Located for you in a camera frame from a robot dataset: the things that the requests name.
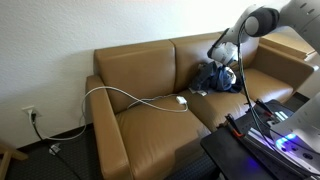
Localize wooden furniture leg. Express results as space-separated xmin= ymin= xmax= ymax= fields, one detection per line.
xmin=0 ymin=139 xmax=30 ymax=180

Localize brown leather sofa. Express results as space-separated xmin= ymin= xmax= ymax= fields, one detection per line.
xmin=84 ymin=30 xmax=319 ymax=180

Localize grey plug on floor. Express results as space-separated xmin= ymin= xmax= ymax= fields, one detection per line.
xmin=47 ymin=142 xmax=63 ymax=156

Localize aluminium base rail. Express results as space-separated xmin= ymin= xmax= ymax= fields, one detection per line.
xmin=244 ymin=109 xmax=301 ymax=158

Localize wooden side table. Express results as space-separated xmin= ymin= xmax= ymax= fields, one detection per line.
xmin=259 ymin=31 xmax=318 ymax=63

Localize red handled clamp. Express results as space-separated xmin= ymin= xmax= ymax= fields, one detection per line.
xmin=216 ymin=112 xmax=246 ymax=138

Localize white charger cable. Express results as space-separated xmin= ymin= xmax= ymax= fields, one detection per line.
xmin=42 ymin=85 xmax=190 ymax=141

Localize white cloth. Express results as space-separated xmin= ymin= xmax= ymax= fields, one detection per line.
xmin=188 ymin=65 xmax=238 ymax=98

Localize white wall outlet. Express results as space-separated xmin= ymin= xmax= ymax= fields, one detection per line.
xmin=21 ymin=104 xmax=43 ymax=118

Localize blue denim jeans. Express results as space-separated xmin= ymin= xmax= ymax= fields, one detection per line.
xmin=189 ymin=61 xmax=245 ymax=95

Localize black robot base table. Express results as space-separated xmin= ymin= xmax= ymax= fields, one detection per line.
xmin=199 ymin=97 xmax=320 ymax=180

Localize black power cord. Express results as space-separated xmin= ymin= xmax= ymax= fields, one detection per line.
xmin=29 ymin=112 xmax=83 ymax=180

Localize white power adapter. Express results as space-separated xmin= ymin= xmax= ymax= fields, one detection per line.
xmin=175 ymin=95 xmax=188 ymax=105

